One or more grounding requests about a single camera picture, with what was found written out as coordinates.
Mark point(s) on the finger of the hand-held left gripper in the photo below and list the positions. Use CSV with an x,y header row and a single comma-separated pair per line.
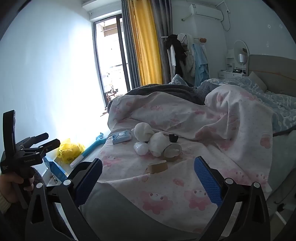
x,y
49,146
38,138

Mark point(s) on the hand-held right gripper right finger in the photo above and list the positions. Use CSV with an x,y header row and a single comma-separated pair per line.
x,y
208,180

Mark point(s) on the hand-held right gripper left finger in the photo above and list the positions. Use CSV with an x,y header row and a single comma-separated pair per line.
x,y
89,183

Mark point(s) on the wide tape roll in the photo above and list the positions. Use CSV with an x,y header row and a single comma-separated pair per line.
x,y
172,152

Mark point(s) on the brown cardboard tray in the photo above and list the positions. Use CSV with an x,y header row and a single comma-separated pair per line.
x,y
157,167

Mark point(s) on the black bottle cap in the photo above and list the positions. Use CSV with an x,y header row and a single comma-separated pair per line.
x,y
173,138

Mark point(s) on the blue tissue packet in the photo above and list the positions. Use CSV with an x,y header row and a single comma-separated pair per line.
x,y
121,136

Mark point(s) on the white fluffy sock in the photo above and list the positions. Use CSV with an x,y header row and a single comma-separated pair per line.
x,y
141,148

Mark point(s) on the large white tissue ball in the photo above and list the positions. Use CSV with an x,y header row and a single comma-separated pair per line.
x,y
143,132

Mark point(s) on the person's left forearm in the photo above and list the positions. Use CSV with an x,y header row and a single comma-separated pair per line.
x,y
5,201

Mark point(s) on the person's left hand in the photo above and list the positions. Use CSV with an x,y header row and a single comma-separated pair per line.
x,y
9,185

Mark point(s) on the yellow plastic bag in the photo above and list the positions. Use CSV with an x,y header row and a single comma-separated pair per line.
x,y
69,150

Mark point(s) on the blue carton box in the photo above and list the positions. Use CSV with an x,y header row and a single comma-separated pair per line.
x,y
55,168

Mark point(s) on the grey fleece garment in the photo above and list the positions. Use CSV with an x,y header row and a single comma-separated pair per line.
x,y
38,176

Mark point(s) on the pink printed blanket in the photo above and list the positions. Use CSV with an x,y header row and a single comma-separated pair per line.
x,y
208,129

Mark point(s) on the blue printed cushion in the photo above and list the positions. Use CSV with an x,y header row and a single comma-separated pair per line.
x,y
179,80

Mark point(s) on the glass balcony door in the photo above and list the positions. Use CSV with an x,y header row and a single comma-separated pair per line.
x,y
111,60

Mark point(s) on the beige pillow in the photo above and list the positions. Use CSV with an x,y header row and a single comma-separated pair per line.
x,y
256,80

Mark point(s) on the light blue hanging garment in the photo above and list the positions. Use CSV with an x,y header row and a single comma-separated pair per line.
x,y
201,64

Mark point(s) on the white desktop organiser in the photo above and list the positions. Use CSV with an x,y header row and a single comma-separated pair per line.
x,y
229,61

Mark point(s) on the white hanging garment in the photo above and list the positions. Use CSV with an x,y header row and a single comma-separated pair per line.
x,y
188,60

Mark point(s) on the silver table lamp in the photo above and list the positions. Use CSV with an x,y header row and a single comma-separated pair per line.
x,y
241,59

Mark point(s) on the grey curtain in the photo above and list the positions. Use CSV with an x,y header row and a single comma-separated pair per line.
x,y
130,46
163,27

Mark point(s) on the beige padded headboard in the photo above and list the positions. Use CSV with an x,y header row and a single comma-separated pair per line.
x,y
275,69

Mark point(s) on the clothes rack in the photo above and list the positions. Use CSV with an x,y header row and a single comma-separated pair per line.
x,y
200,40

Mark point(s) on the yellow curtain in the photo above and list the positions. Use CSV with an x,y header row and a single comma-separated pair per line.
x,y
145,41

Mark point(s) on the white air conditioner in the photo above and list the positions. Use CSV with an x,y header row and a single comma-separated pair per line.
x,y
205,11

